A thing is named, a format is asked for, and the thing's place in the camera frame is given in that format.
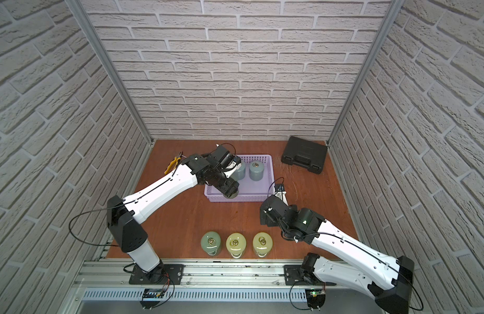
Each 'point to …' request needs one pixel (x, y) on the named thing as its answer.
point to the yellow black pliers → (173, 164)
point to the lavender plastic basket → (249, 190)
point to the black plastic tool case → (305, 154)
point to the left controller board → (151, 297)
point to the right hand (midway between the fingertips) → (275, 210)
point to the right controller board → (316, 297)
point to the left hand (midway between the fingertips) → (232, 182)
